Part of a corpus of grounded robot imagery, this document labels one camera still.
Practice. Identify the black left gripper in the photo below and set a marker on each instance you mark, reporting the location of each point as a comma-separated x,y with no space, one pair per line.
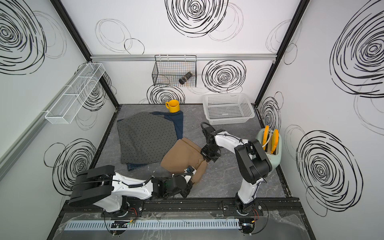
188,189

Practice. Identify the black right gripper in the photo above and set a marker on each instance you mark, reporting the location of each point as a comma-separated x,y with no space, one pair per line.
205,155

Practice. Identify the tan brown skirt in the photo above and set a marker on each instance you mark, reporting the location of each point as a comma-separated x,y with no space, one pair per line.
183,154

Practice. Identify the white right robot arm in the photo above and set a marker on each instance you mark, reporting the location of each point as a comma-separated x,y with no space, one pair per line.
253,164

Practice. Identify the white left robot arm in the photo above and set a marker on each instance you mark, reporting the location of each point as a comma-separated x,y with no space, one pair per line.
105,188

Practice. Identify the white plastic basket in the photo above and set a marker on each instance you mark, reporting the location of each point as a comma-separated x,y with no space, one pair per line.
221,109

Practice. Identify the dark blue skirt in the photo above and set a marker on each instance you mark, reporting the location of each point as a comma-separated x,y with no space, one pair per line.
177,123

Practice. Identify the grey polka dot skirt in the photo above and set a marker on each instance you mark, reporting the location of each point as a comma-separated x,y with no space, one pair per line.
144,138

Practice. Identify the yellow toast slice left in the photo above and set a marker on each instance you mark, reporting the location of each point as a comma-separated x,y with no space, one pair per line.
266,136

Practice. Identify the yellow toast slice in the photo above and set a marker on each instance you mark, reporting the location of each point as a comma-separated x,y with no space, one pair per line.
266,136
274,141

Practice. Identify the yellow mug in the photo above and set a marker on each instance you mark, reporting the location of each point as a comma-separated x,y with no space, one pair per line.
173,106

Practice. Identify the mint green toaster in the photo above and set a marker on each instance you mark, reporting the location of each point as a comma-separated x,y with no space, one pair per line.
276,156

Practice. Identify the yellow toast slice right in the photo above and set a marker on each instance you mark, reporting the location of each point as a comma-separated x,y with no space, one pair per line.
274,141

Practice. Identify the dark cylindrical bottle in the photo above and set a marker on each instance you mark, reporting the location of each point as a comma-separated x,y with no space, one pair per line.
183,79

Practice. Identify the white slotted cable duct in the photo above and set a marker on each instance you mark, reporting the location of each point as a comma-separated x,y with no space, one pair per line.
191,224

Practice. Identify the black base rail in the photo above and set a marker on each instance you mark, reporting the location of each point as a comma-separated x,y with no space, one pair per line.
133,208

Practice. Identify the black wire wall basket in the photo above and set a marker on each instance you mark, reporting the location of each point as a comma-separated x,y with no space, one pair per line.
169,68

